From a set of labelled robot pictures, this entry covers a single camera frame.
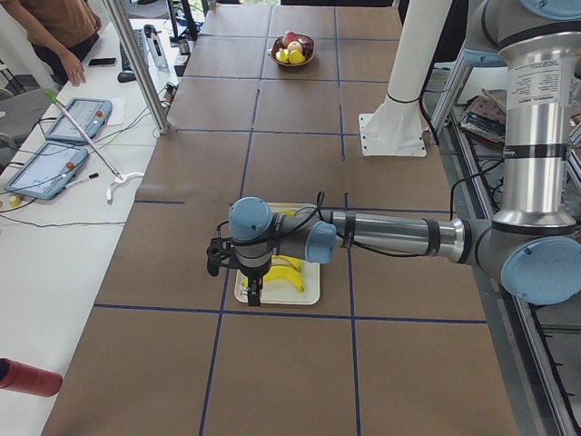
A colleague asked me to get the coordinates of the far blue teach pendant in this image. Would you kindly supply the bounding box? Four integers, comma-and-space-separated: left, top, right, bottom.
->
45, 98, 113, 144

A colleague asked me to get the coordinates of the yellow starfruit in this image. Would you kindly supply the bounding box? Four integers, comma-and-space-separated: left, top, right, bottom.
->
275, 48, 290, 64

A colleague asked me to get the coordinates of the red cylinder bottle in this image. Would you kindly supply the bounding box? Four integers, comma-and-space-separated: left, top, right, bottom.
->
1, 358, 63, 397

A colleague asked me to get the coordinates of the brown wicker basket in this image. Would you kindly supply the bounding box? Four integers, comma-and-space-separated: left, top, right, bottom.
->
267, 35, 316, 67

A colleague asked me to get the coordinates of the green tipped stick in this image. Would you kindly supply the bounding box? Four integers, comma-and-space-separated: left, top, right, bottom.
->
44, 91, 125, 183

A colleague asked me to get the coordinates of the near blue teach pendant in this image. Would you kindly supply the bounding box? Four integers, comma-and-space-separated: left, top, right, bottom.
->
5, 141, 88, 200

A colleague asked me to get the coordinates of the person in brown top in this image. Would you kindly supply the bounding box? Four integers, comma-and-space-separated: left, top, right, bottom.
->
1, 0, 102, 87

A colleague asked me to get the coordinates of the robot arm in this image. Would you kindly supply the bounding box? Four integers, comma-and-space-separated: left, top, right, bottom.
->
207, 1, 580, 305

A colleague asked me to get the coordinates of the yellow lemon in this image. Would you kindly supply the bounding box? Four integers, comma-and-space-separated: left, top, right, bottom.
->
289, 51, 306, 65

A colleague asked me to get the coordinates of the white bear tray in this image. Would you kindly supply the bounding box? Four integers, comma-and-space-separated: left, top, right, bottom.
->
233, 203, 320, 305

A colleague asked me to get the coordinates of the blue teach pendant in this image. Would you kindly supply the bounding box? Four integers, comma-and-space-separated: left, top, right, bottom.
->
45, 98, 113, 144
5, 141, 88, 200

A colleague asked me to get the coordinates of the white camera pole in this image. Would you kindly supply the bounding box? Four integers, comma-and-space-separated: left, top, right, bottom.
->
359, 0, 452, 157

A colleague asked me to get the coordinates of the stack of cloths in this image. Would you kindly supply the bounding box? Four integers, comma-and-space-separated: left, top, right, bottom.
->
458, 89, 507, 144

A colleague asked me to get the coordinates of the dark purple fruit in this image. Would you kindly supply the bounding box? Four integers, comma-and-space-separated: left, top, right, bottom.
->
298, 36, 314, 57

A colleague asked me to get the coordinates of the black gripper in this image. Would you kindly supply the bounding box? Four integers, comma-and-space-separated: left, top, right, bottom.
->
238, 256, 271, 306

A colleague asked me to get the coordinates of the aluminium frame post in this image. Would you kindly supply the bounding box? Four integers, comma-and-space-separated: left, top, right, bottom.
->
103, 0, 169, 134

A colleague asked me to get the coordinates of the red pink apple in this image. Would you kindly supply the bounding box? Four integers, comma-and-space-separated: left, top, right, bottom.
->
281, 31, 298, 47

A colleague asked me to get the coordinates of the black smartphone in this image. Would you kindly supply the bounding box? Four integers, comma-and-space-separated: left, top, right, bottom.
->
88, 57, 117, 67

